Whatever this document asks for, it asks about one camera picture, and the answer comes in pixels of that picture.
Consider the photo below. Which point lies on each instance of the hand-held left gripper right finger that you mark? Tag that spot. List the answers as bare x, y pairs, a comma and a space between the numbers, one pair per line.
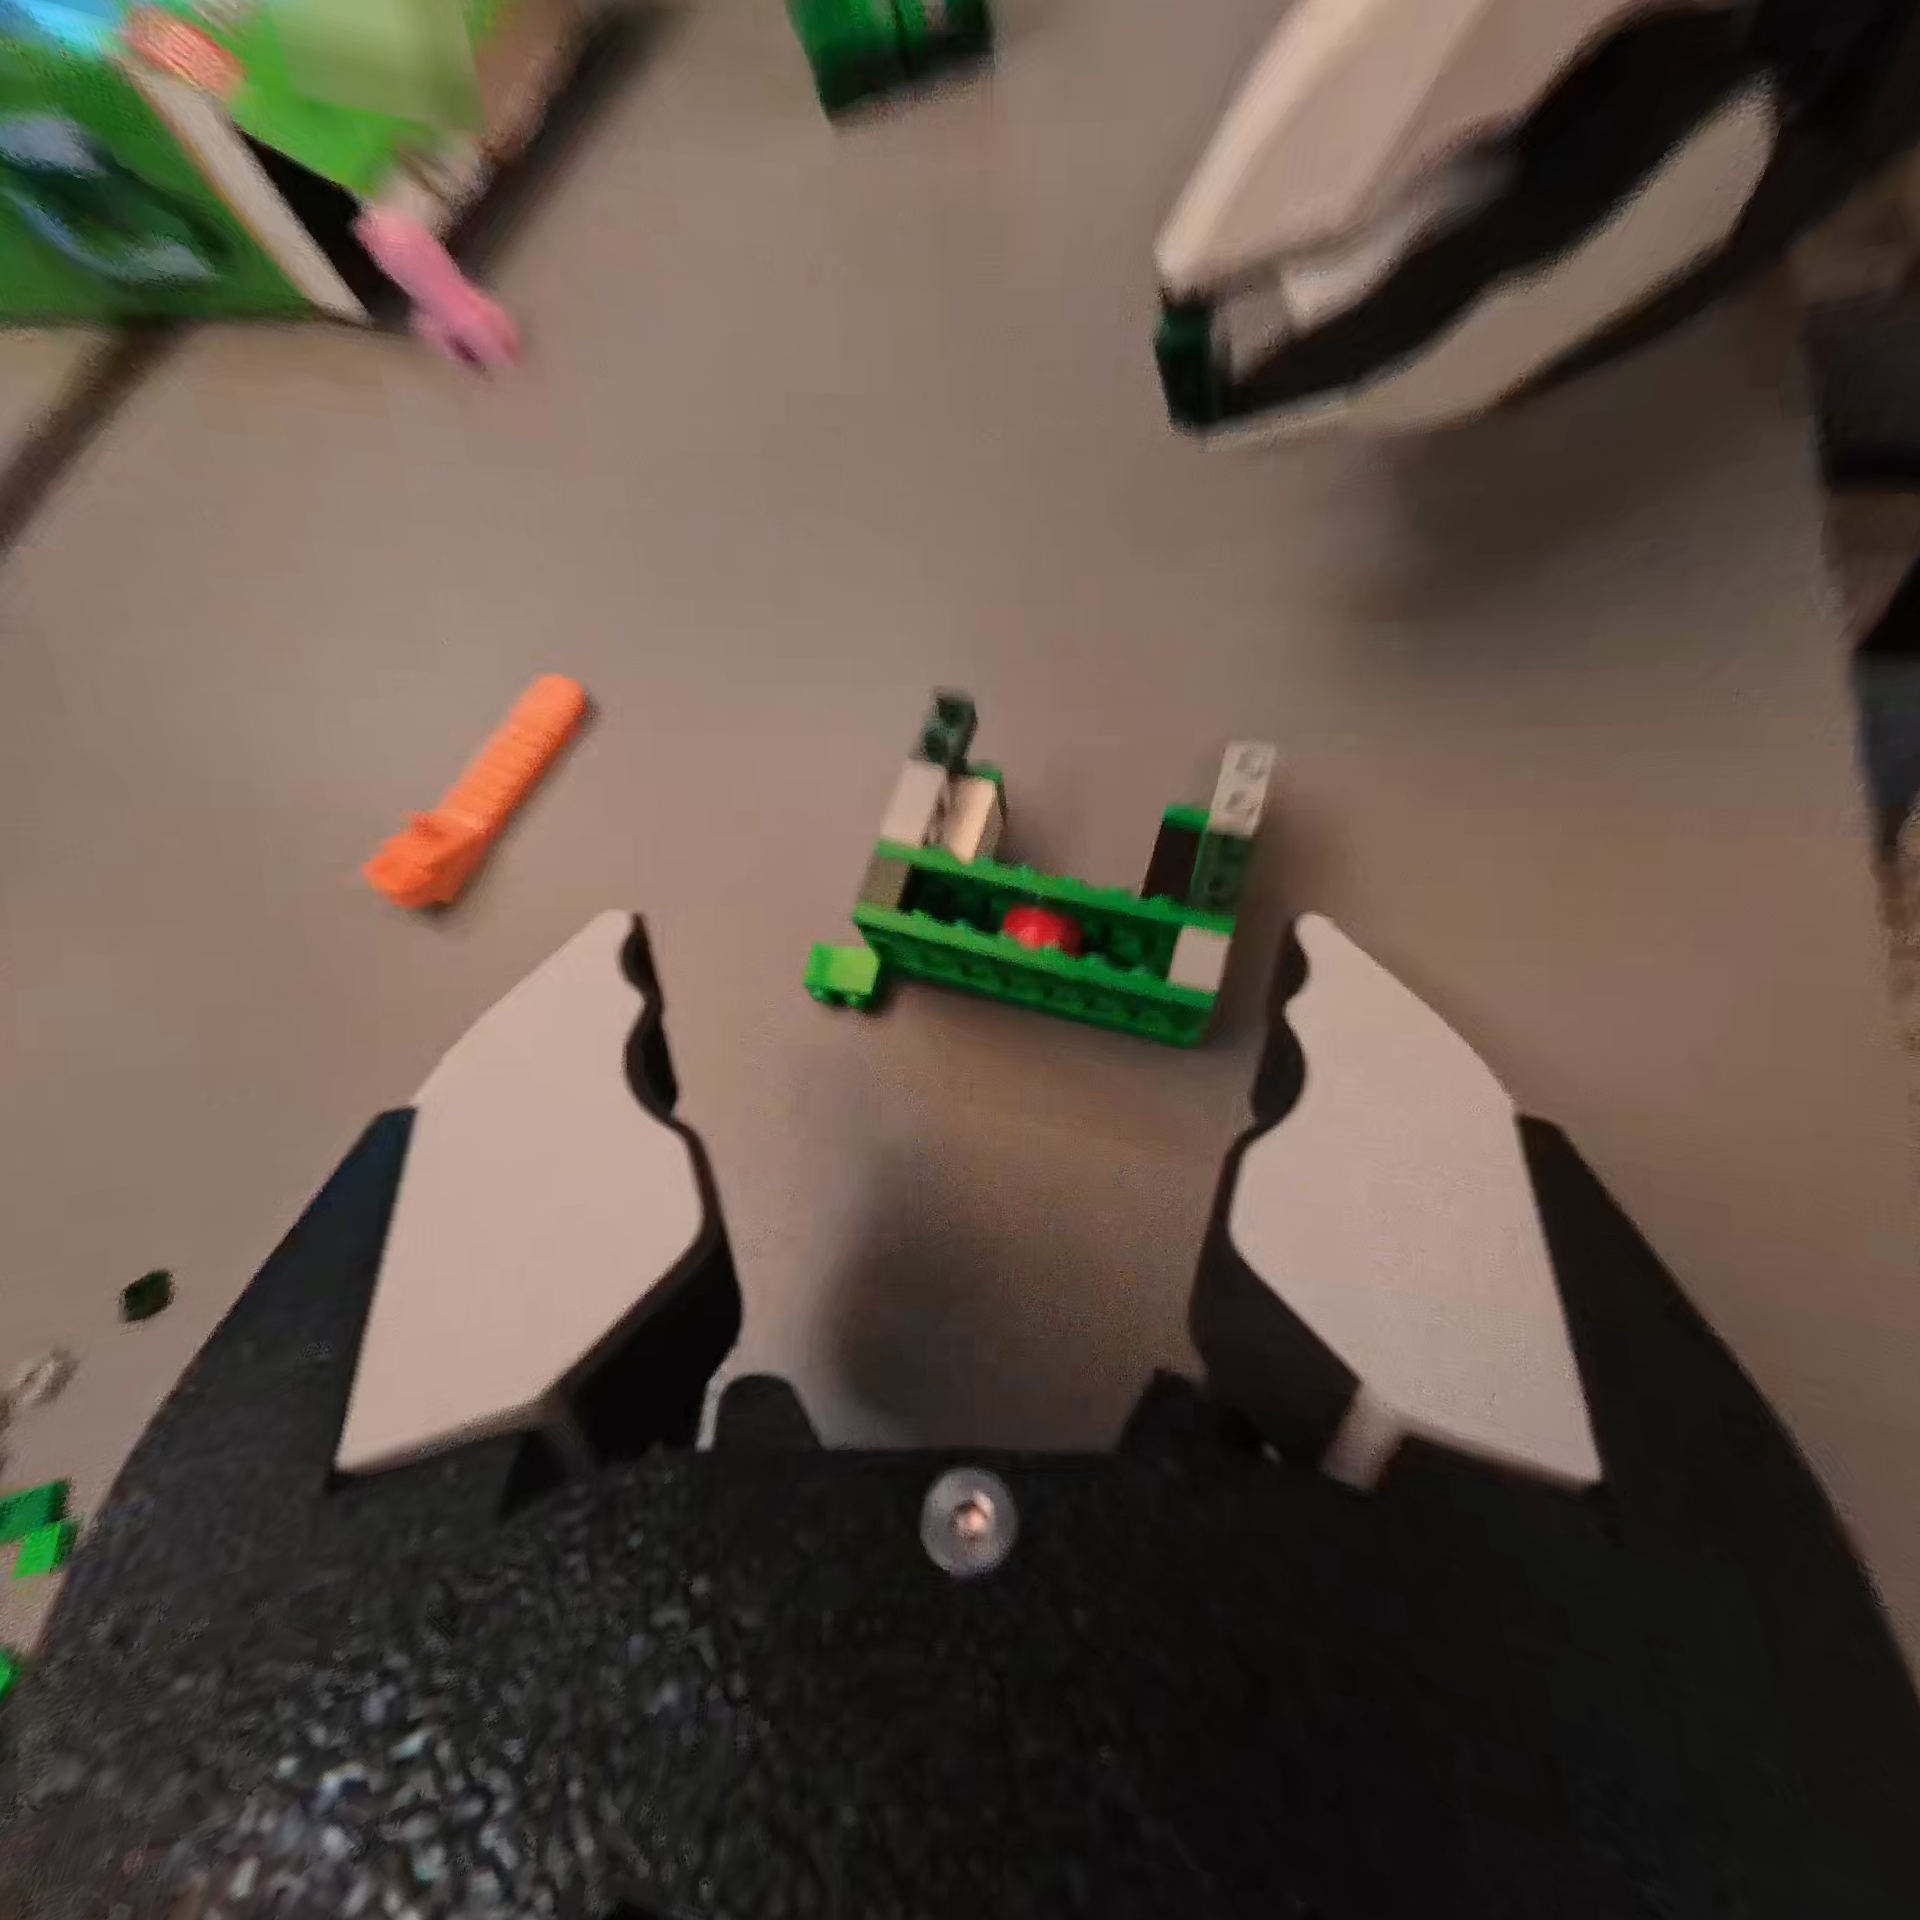
1396, 1231

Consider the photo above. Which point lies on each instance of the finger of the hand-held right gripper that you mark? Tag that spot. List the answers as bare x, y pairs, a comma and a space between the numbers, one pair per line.
1350, 119
1621, 285

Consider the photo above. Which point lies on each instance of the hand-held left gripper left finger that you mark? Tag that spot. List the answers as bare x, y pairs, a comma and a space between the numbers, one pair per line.
524, 1231

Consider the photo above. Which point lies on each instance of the dark green lego brick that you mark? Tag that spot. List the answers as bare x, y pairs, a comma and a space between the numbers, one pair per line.
1195, 359
148, 1292

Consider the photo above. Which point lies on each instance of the green and grey lego build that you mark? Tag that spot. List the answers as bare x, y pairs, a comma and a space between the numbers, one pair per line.
1051, 974

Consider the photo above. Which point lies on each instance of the large green creeper lego model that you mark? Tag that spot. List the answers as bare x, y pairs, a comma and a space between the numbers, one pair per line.
886, 44

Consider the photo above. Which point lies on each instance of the pile of small lego pieces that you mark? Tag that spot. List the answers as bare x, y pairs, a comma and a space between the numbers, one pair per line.
37, 1516

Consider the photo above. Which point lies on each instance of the pink lego pig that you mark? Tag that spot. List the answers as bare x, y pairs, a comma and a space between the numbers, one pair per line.
442, 285

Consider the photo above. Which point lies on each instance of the green lego set box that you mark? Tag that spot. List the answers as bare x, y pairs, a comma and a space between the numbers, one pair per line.
90, 226

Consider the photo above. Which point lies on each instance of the orange brick separator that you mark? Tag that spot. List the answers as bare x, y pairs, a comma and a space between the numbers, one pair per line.
474, 796

